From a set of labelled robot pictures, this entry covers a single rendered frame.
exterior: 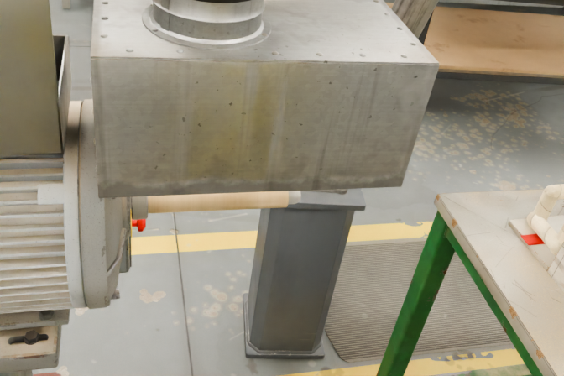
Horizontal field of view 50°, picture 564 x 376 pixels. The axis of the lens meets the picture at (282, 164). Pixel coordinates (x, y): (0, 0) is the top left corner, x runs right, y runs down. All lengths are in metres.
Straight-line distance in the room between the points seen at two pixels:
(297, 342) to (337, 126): 1.63
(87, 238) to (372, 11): 0.38
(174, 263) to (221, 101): 1.95
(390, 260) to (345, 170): 2.03
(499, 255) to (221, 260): 1.37
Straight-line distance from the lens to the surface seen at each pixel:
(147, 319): 2.27
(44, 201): 0.66
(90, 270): 0.68
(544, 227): 1.40
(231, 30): 0.52
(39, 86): 0.61
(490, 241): 1.37
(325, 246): 1.82
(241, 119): 0.53
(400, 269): 2.59
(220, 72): 0.51
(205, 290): 2.35
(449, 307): 2.53
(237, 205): 0.78
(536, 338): 1.22
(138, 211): 0.76
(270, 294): 1.95
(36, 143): 0.64
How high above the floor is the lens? 1.75
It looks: 36 degrees down
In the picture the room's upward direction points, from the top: 9 degrees clockwise
